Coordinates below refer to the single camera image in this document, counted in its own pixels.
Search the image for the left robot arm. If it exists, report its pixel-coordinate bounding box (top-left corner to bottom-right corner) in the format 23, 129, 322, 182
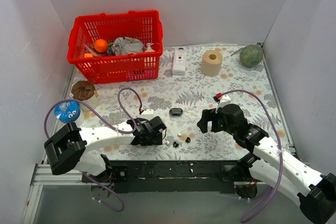
44, 116, 167, 182

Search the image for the white rectangular box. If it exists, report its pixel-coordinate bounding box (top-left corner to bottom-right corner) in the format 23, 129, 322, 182
172, 47, 186, 76

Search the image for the floral table mat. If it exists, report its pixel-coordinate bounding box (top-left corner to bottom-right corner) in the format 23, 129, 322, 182
51, 45, 293, 161

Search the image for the beige toilet paper roll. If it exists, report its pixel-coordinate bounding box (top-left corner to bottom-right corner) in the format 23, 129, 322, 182
201, 50, 223, 77

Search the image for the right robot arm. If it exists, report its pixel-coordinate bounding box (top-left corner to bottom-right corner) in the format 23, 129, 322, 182
197, 104, 335, 223

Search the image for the black earbud charging case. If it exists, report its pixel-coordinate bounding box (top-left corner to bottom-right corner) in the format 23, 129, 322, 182
169, 108, 183, 116

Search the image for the clear plastic bag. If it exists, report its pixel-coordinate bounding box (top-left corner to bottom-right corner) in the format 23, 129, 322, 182
82, 43, 101, 57

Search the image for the green melon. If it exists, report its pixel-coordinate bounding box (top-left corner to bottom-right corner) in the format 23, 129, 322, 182
239, 45, 263, 68

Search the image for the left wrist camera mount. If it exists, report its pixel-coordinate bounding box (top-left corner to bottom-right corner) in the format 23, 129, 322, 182
138, 109, 154, 121

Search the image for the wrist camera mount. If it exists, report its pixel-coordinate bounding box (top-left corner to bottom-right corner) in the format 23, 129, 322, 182
213, 93, 232, 111
138, 109, 154, 121

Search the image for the red plastic shopping basket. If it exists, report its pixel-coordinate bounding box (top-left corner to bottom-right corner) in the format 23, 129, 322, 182
67, 10, 163, 84

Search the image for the crumpled grey cloth bag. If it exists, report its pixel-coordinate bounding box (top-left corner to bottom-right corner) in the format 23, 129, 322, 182
112, 37, 145, 56

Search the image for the brown lid cream cup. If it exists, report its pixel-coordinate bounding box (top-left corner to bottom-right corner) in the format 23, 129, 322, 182
71, 80, 100, 109

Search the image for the white pump bottle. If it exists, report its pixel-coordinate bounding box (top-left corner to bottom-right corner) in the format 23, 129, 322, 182
144, 43, 155, 52

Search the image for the blue lid white container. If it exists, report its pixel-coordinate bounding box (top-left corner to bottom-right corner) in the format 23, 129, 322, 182
54, 100, 85, 126

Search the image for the black base bar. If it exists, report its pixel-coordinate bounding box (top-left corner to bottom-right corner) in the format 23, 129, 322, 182
94, 161, 258, 198

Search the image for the orange fruit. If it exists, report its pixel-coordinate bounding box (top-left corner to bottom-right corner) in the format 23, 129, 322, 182
94, 39, 108, 53

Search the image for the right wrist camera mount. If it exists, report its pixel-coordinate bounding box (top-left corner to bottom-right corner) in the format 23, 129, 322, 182
213, 93, 232, 111

